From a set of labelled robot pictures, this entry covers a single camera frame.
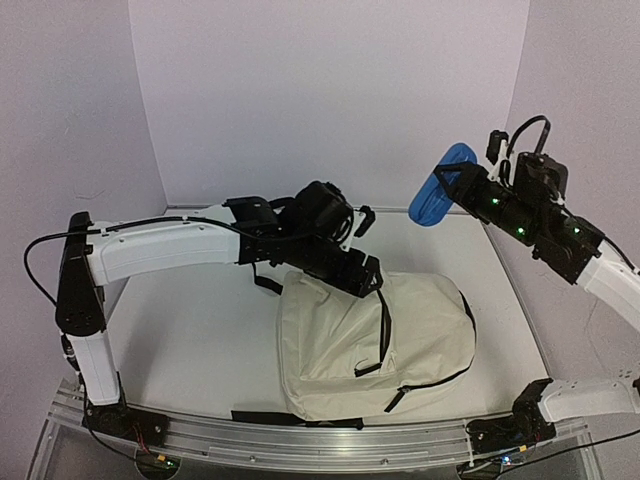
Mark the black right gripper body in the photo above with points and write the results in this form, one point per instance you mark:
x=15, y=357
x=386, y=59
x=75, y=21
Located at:
x=470, y=182

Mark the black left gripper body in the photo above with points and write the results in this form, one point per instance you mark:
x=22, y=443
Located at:
x=310, y=257

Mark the blue pencil case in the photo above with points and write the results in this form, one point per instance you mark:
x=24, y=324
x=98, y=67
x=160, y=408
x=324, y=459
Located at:
x=431, y=203

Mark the cream white backpack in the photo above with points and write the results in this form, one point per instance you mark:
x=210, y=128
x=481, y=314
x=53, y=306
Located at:
x=343, y=360

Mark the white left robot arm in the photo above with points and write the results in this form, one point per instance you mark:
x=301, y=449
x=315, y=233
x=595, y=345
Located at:
x=95, y=255

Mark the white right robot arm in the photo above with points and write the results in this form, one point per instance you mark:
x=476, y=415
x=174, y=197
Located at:
x=613, y=282

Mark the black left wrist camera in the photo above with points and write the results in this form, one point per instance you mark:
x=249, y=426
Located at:
x=322, y=202

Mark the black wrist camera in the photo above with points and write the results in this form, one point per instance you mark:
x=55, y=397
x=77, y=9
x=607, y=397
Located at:
x=322, y=202
x=533, y=176

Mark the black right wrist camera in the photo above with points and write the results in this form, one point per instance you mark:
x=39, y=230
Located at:
x=533, y=176

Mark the aluminium front rail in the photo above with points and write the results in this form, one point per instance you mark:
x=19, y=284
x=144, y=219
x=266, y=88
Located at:
x=322, y=449

